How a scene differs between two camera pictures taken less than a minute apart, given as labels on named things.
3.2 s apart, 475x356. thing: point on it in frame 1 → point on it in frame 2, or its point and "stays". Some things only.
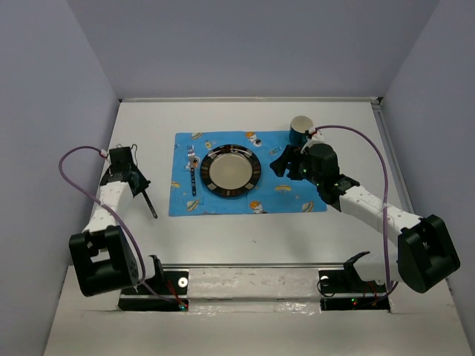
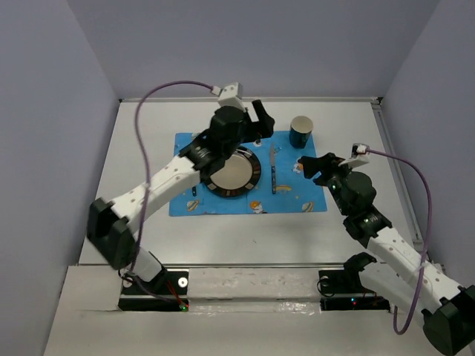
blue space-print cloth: [272, 194] stays
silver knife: [151, 205] → [272, 165]
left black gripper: [143, 182] → [264, 127]
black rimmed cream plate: [230, 170] stays
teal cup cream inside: [298, 126] stays
